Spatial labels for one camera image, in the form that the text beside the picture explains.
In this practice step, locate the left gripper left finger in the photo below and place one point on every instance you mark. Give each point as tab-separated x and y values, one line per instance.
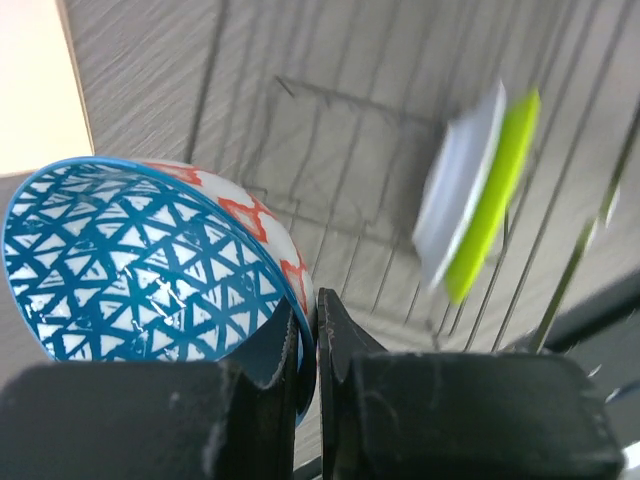
230	419

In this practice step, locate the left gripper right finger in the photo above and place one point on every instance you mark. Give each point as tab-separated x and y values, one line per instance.
448	415

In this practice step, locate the blue patterned bowl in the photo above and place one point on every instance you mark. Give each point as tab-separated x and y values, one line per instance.
109	259

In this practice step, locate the white plate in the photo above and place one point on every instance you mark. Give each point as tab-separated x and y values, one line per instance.
455	183

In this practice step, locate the lime green plate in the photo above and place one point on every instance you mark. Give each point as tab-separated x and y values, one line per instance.
516	136

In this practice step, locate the tan cardboard folder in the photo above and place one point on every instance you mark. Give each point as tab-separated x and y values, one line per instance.
43	111

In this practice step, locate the black wire dish rack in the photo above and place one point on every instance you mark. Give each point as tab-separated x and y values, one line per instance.
332	113

